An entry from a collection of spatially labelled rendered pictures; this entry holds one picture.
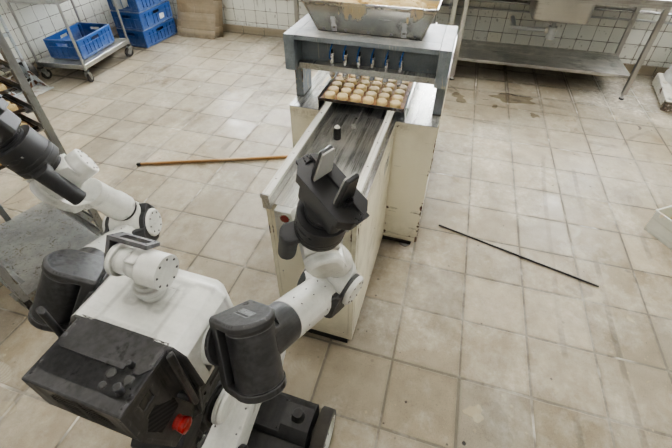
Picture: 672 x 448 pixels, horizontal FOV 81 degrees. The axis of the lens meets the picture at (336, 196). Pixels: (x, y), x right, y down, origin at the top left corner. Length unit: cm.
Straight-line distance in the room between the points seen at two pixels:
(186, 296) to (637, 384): 198
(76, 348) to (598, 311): 225
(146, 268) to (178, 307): 11
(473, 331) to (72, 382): 173
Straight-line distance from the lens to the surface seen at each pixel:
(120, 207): 113
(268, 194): 133
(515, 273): 244
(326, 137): 171
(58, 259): 98
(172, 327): 80
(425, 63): 182
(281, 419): 165
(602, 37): 524
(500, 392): 203
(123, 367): 79
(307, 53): 193
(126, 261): 78
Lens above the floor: 175
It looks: 40 degrees down
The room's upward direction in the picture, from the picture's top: straight up
